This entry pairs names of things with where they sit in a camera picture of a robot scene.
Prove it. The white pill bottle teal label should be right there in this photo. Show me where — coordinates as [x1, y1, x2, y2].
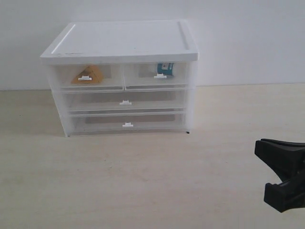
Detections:
[156, 62, 178, 77]

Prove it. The yellow cheese wedge toy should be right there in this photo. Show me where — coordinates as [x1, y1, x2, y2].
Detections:
[71, 65, 104, 84]

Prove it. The bottom wide clear drawer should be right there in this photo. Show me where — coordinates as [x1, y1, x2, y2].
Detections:
[61, 110, 192, 136]

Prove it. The wide clear drawer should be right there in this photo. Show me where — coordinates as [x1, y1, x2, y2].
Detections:
[61, 110, 192, 136]
[63, 90, 189, 113]

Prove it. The middle wide clear drawer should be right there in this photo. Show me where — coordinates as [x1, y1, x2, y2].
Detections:
[63, 90, 189, 113]

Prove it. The white plastic drawer cabinet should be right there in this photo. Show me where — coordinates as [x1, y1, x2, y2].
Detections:
[40, 20, 199, 130]

